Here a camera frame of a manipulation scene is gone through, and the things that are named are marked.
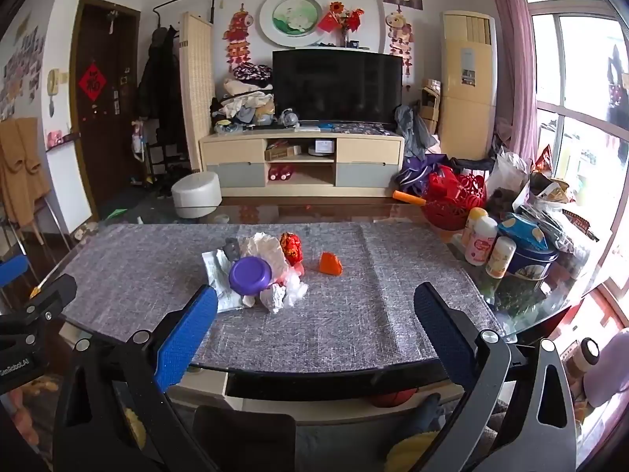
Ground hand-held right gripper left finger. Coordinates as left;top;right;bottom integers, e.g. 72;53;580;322
53;284;219;472

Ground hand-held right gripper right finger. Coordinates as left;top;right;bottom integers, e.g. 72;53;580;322
414;282;577;472

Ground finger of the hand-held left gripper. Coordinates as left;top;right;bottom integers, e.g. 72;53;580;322
0;254;29;288
27;274;78;324

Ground white paper packet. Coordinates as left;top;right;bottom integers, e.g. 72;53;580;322
201;249;246;313

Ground purple plastic lid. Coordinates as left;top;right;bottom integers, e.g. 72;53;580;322
228;256;275;297

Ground small white paper ball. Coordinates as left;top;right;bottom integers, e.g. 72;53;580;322
259;285;288;314

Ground grey trash bin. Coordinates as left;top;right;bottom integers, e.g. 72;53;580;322
193;404;296;472

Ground orange plastic piece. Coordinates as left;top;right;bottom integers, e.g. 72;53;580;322
318;252;344;276

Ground white table base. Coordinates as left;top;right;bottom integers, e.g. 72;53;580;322
167;369;465;426

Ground grey table mat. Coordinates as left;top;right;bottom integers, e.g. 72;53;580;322
360;221;507;355
58;223;443;372

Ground basketball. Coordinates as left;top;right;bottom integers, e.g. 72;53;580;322
371;388;418;408

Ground white bottle yellow label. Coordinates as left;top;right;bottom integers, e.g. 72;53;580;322
486;236;517;278

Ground brown hanging coat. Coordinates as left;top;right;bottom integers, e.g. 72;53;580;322
0;118;52;227

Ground yellow slipper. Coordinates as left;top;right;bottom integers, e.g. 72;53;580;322
123;406;148;448
386;430;443;472

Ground round blue tin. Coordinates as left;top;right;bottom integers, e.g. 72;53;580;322
506;243;560;286

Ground white bottle yellow cap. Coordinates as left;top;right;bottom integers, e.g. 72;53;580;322
461;207;489;251

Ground blue snack packet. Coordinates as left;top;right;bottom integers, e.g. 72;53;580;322
497;213;548;253

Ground red foil wrapper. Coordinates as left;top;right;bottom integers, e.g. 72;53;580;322
279;232;304;267

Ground red plastic basket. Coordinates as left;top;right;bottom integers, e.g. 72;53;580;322
423;167;487;231

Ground white round stool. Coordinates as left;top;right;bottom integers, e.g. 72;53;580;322
171;172;223;218

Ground white jar brown lid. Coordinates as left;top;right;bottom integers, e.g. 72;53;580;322
572;338;601;379

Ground dark brown door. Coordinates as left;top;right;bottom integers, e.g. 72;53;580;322
69;0;143;222

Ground purple cloth bag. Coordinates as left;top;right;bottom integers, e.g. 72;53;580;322
395;155;448;197

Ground lavender cloth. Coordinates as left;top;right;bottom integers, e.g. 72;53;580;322
585;327;629;406

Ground pile of snack bags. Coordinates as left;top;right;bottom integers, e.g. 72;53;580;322
486;145;601;256

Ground beige television cabinet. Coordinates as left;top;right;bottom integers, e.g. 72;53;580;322
199;130;405;201

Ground red diamond door decoration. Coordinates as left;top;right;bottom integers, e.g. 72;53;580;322
77;61;108;103

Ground grey jacket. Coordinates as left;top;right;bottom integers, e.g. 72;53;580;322
394;104;438;158

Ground cream standing air conditioner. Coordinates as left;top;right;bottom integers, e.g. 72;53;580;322
439;11;497;158

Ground cardboard box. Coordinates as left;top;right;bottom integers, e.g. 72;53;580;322
419;79;443;133

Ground dark hanging coats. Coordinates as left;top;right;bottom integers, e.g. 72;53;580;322
136;24;185;124

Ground pile of clothes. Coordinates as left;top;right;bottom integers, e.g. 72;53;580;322
210;63;276;133

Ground rattan folding screen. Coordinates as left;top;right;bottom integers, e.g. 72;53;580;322
178;11;217;173

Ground black television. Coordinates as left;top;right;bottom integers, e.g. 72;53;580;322
272;49;403;126

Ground pink curtain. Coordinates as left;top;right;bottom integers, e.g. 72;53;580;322
484;0;541;163

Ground window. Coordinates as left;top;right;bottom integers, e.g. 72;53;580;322
521;0;629;306

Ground red fish hanging decoration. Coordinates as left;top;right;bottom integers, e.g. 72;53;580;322
223;4;255;74

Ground vase with red flags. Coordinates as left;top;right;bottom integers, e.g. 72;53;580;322
317;1;365;47

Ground wall photo collage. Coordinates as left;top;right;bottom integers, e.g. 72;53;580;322
0;27;46;119

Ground red hanging wall ornament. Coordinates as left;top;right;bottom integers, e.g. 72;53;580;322
384;5;414;89

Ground round wall painting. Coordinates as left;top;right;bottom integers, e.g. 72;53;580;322
259;0;331;49

